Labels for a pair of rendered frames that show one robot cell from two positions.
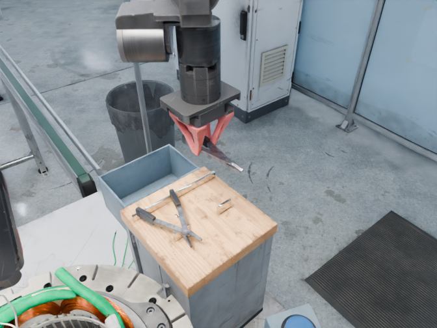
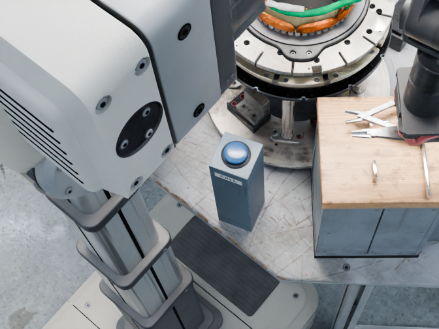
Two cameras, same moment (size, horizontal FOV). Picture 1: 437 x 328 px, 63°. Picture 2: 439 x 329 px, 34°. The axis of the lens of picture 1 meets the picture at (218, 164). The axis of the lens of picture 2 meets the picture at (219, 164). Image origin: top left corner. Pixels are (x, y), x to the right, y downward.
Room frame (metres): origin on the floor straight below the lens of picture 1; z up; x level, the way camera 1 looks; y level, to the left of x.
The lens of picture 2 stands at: (0.61, -0.48, 2.12)
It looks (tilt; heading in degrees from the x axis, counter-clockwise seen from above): 65 degrees down; 139
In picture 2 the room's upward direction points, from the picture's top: 9 degrees counter-clockwise
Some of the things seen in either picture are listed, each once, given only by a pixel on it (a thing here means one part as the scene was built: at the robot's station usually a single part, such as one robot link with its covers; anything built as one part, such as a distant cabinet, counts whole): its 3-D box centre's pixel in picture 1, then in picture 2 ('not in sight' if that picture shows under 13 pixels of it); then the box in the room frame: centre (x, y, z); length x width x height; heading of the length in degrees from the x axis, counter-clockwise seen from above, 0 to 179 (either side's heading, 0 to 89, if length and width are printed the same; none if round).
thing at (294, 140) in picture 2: not in sight; (287, 136); (0.21, 0.06, 0.81); 0.07 x 0.03 x 0.01; 30
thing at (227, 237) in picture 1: (197, 221); (381, 151); (0.42, 0.04, 1.05); 0.20 x 0.19 x 0.02; 40
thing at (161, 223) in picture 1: (170, 226); (377, 109); (0.38, 0.08, 1.09); 0.06 x 0.01 x 0.01; 65
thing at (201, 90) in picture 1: (200, 82); (428, 91); (0.46, 0.03, 1.30); 0.10 x 0.07 x 0.07; 131
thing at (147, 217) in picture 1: (145, 215); not in sight; (0.40, 0.12, 1.09); 0.04 x 0.01 x 0.02; 55
